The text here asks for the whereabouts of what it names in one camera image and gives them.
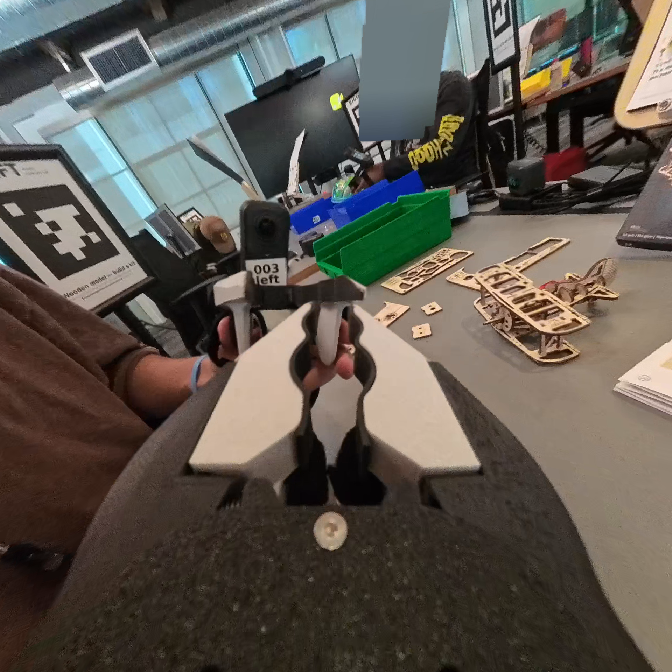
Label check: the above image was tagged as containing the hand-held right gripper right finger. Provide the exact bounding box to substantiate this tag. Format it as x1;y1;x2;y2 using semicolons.
341;314;482;502

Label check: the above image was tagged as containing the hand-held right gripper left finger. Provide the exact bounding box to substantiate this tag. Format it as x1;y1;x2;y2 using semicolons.
188;304;318;499

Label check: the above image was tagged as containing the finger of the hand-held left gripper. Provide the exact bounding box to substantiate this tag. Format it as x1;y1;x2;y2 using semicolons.
286;277;368;366
212;274;295;363

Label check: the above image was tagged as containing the person's left forearm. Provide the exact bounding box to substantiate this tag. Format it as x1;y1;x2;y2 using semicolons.
110;349;221;418

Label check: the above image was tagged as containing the grey desk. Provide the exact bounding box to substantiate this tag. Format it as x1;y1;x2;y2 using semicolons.
286;207;672;672

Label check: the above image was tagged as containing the person's left hand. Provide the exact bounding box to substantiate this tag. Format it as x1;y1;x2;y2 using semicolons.
216;314;363;393

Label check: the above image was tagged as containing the black office chair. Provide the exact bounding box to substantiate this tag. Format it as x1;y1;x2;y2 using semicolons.
130;230;242;358

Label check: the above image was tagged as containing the black monitor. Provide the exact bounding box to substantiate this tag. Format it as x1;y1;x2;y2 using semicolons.
225;54;368;200

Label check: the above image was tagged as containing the blue plastic bin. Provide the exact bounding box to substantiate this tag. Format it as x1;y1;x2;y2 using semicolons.
290;170;425;234

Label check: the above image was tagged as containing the green plastic bin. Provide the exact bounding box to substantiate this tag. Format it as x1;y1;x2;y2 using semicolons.
313;188;453;287

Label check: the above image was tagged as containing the perforated wooden parts sheet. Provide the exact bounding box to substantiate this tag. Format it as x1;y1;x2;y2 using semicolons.
380;248;473;295

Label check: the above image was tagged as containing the small marker sign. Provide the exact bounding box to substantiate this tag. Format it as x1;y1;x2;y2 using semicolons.
342;92;364;138

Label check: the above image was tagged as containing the wooden airplane model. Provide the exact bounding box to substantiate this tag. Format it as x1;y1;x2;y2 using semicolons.
472;257;620;365

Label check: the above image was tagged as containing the black video bar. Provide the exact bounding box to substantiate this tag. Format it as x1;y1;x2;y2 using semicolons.
252;57;327;99

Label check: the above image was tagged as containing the person's brown shirt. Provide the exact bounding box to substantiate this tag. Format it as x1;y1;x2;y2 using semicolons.
0;265;182;672

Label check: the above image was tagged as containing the framed marker sign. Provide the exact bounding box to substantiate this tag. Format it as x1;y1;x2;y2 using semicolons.
484;0;522;70
0;143;155;316

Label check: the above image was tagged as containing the white air vent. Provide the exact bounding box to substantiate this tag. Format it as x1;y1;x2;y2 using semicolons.
80;29;159;94

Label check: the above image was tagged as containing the model instruction booklet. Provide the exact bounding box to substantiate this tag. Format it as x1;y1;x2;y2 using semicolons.
613;340;672;417

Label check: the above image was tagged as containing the dark grey cube device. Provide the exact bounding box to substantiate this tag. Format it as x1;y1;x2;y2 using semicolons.
506;157;547;196

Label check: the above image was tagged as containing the red pouch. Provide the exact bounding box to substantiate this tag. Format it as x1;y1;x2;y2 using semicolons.
543;147;587;182

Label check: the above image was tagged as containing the black kit box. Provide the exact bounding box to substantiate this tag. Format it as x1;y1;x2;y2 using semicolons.
615;139;672;249

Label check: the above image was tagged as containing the yellow plastic bin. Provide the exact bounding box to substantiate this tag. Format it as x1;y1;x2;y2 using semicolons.
520;67;553;99

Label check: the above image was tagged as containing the tan board with paper sheet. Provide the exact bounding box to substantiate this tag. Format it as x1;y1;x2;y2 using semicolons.
613;0;672;131

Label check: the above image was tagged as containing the empty wooden sheet frame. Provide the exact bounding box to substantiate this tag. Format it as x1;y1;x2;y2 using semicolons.
446;237;571;289

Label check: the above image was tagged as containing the silver air duct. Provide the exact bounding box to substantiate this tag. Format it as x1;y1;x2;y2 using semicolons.
52;0;368;113

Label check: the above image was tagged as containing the black cable bundle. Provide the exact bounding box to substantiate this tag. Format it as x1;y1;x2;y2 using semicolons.
496;176;649;212

